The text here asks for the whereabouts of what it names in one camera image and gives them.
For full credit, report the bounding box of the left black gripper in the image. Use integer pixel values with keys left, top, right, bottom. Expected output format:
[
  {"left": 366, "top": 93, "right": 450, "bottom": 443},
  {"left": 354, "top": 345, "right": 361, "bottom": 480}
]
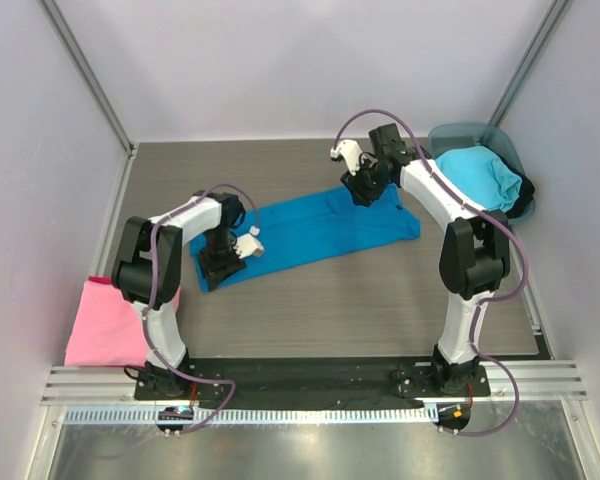
[{"left": 197, "top": 227, "right": 246, "bottom": 292}]

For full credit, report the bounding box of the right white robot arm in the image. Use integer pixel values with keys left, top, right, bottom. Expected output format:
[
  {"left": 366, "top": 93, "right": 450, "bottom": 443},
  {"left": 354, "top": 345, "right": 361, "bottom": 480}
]
[{"left": 330, "top": 124, "right": 510, "bottom": 396}]

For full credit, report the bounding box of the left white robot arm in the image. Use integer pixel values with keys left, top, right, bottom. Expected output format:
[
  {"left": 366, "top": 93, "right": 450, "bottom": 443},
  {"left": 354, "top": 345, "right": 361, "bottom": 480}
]
[{"left": 111, "top": 191, "right": 246, "bottom": 400}]

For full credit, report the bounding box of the blue translucent plastic bin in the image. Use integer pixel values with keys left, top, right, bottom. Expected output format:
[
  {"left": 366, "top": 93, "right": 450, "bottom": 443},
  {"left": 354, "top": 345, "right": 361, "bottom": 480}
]
[{"left": 428, "top": 122, "right": 535, "bottom": 225}]

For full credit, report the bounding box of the light blue t shirt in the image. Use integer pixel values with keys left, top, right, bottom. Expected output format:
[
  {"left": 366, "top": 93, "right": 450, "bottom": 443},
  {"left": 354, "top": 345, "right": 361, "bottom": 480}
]
[{"left": 436, "top": 146, "right": 522, "bottom": 212}]

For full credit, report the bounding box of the pink folded t shirt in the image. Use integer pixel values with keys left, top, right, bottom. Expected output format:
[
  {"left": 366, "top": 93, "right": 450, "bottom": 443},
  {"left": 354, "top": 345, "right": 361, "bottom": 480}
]
[{"left": 63, "top": 276, "right": 184, "bottom": 369}]

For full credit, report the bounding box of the black t shirt in bin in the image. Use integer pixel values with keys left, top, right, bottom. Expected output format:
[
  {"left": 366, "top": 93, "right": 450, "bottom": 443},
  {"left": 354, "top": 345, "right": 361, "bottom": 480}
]
[{"left": 486, "top": 154, "right": 535, "bottom": 220}]

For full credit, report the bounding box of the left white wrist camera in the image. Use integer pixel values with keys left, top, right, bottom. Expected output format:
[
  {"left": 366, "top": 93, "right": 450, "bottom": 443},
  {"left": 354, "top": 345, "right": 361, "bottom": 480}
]
[{"left": 234, "top": 226, "right": 265, "bottom": 260}]

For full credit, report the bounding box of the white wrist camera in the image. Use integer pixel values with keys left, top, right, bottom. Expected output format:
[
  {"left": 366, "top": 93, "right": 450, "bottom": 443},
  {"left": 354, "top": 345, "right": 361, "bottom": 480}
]
[
  {"left": 234, "top": 226, "right": 265, "bottom": 260},
  {"left": 330, "top": 140, "right": 363, "bottom": 176}
]

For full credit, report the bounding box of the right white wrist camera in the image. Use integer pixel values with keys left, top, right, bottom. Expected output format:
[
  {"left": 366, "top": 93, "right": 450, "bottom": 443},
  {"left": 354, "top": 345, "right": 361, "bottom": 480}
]
[{"left": 330, "top": 140, "right": 363, "bottom": 176}]

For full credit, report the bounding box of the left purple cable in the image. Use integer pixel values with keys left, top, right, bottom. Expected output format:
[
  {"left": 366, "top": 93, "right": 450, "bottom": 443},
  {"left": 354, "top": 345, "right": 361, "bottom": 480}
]
[{"left": 139, "top": 183, "right": 261, "bottom": 434}]

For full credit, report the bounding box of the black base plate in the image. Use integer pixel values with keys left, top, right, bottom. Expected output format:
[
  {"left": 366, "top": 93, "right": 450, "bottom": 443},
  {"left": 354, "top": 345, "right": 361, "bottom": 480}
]
[{"left": 135, "top": 357, "right": 491, "bottom": 410}]

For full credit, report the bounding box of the slotted white cable duct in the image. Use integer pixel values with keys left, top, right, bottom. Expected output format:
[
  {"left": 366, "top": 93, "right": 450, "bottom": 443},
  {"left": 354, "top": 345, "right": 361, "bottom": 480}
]
[{"left": 64, "top": 404, "right": 438, "bottom": 427}]

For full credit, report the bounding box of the left aluminium corner post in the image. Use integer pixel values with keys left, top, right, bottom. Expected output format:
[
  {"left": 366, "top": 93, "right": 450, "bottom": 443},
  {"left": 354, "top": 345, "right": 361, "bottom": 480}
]
[{"left": 38, "top": 0, "right": 134, "bottom": 157}]

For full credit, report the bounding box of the aluminium corner post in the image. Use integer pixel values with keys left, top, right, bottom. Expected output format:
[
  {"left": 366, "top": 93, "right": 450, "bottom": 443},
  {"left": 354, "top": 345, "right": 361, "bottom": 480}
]
[
  {"left": 38, "top": 0, "right": 134, "bottom": 157},
  {"left": 489, "top": 0, "right": 573, "bottom": 126}
]

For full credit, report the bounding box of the right aluminium corner post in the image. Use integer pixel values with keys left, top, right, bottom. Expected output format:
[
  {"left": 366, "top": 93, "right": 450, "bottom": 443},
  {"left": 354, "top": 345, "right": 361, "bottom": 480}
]
[{"left": 489, "top": 0, "right": 573, "bottom": 126}]

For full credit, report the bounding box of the aluminium front rail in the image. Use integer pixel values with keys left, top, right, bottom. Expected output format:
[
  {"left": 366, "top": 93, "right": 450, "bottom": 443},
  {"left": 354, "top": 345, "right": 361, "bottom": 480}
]
[{"left": 40, "top": 360, "right": 588, "bottom": 406}]

